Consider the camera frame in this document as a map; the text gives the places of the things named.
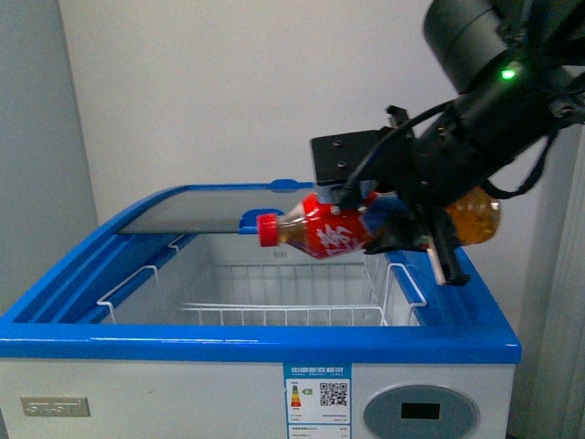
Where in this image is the white wire freezer basket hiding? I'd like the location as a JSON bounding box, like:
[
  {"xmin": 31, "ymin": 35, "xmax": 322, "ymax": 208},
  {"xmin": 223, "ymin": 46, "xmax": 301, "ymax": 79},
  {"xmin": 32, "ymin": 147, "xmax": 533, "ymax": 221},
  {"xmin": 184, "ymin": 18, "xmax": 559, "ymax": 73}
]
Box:
[{"xmin": 96, "ymin": 234, "xmax": 428, "ymax": 327}]

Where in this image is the glass sliding freezer lid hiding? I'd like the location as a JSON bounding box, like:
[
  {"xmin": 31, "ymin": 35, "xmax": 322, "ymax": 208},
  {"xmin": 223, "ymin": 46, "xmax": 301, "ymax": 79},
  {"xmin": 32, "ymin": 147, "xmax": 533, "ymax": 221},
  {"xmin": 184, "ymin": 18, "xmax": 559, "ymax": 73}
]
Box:
[{"xmin": 120, "ymin": 179, "xmax": 314, "ymax": 234}]

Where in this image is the red iced tea bottle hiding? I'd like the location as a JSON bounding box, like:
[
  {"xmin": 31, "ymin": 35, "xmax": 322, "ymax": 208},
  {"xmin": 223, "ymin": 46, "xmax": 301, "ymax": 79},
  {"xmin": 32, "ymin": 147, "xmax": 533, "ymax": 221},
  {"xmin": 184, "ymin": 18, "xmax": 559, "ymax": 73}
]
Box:
[{"xmin": 258, "ymin": 187, "xmax": 501, "ymax": 259}]

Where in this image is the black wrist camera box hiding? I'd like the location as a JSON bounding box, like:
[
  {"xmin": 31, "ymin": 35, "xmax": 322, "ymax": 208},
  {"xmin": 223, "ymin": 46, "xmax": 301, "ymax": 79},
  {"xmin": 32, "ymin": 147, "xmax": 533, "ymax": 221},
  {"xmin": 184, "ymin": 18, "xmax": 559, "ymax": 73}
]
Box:
[{"xmin": 310, "ymin": 127, "xmax": 390, "ymax": 204}]

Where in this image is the blue energy label sticker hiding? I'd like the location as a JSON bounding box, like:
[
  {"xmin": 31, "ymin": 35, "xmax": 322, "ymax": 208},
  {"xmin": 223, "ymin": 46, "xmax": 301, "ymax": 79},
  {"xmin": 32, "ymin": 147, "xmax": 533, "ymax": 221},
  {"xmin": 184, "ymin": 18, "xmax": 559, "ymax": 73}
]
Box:
[{"xmin": 282, "ymin": 363, "xmax": 352, "ymax": 439}]

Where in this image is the grey oval control panel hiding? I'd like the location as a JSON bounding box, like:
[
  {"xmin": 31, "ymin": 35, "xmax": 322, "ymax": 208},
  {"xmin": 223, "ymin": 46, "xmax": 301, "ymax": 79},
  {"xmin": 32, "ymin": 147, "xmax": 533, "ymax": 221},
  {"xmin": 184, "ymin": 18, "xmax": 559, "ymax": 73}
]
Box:
[{"xmin": 364, "ymin": 384, "xmax": 479, "ymax": 438}]

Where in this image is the silver brand badge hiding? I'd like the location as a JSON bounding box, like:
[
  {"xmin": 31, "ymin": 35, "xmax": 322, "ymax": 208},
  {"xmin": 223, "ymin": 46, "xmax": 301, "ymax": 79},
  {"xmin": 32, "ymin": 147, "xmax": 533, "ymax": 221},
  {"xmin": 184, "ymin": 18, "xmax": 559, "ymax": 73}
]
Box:
[{"xmin": 20, "ymin": 396, "xmax": 90, "ymax": 417}]

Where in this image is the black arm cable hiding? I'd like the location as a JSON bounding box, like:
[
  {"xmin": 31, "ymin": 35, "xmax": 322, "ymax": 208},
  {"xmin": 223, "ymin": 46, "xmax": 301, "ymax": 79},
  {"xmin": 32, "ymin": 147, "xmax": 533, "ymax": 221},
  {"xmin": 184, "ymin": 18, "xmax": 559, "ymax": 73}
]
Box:
[{"xmin": 335, "ymin": 99, "xmax": 458, "ymax": 216}]

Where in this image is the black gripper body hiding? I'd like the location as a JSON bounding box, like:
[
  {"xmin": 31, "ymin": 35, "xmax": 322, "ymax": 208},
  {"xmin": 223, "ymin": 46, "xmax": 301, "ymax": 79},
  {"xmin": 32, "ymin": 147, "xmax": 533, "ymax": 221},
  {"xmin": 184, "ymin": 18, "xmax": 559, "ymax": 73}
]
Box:
[{"xmin": 346, "ymin": 105, "xmax": 492, "ymax": 213}]

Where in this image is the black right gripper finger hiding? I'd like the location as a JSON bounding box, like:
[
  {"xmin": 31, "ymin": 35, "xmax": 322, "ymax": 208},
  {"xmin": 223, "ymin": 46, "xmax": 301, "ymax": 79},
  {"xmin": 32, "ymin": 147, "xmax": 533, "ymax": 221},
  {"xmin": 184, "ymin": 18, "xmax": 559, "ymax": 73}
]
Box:
[{"xmin": 365, "ymin": 217, "xmax": 428, "ymax": 255}]

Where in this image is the white blue chest freezer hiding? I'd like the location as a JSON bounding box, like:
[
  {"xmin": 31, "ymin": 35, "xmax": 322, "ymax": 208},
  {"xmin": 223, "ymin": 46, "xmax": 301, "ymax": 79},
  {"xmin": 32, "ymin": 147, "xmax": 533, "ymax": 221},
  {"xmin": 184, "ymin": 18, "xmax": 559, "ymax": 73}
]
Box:
[{"xmin": 1, "ymin": 188, "xmax": 521, "ymax": 438}]

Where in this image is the blue freezer lid handle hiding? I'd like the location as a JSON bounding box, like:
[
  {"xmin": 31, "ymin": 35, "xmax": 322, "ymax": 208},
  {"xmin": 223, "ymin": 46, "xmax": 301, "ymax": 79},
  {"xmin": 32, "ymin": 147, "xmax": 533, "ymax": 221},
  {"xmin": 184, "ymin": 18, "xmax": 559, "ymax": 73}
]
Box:
[{"xmin": 239, "ymin": 209, "xmax": 284, "ymax": 234}]

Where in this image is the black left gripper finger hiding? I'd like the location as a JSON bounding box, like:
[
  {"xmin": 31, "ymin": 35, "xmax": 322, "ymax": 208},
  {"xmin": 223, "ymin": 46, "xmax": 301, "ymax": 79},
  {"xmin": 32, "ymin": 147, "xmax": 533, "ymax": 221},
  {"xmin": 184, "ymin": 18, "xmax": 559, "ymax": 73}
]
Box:
[{"xmin": 422, "ymin": 214, "xmax": 470, "ymax": 286}]

